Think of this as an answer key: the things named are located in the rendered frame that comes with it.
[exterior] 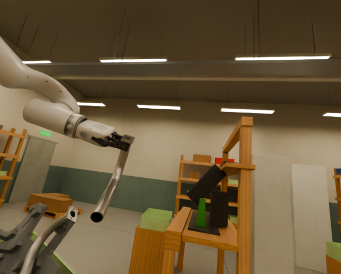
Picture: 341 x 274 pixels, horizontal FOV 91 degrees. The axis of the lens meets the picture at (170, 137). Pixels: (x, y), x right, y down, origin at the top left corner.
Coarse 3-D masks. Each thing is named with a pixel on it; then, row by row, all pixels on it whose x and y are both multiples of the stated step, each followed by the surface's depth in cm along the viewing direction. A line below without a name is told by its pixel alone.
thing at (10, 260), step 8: (40, 208) 72; (32, 216) 70; (40, 216) 70; (32, 224) 69; (24, 232) 68; (24, 240) 65; (32, 240) 63; (24, 248) 62; (8, 256) 64; (16, 256) 62; (24, 256) 60; (8, 264) 61
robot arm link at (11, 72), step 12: (0, 36) 46; (0, 48) 44; (0, 60) 44; (12, 60) 46; (0, 72) 45; (12, 72) 46; (24, 72) 48; (36, 72) 52; (0, 84) 47; (12, 84) 47; (24, 84) 50; (36, 84) 53; (48, 84) 56; (60, 84) 58; (48, 96) 60; (60, 96) 59; (72, 96) 62; (72, 108) 60
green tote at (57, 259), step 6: (30, 234) 90; (36, 234) 88; (0, 240) 81; (42, 246) 79; (54, 252) 73; (54, 258) 70; (60, 258) 69; (60, 264) 66; (66, 264) 65; (66, 270) 63; (72, 270) 62
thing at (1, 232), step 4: (0, 232) 73; (4, 232) 74; (8, 232) 76; (12, 232) 74; (16, 232) 76; (0, 236) 73; (4, 236) 74; (8, 236) 74; (12, 236) 75; (4, 240) 74; (0, 256) 66; (4, 256) 66
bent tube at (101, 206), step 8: (128, 136) 60; (120, 152) 59; (128, 152) 60; (120, 160) 59; (120, 168) 59; (112, 176) 57; (120, 176) 58; (112, 184) 53; (104, 192) 48; (112, 192) 50; (104, 200) 45; (96, 208) 41; (104, 208) 42; (96, 216) 42
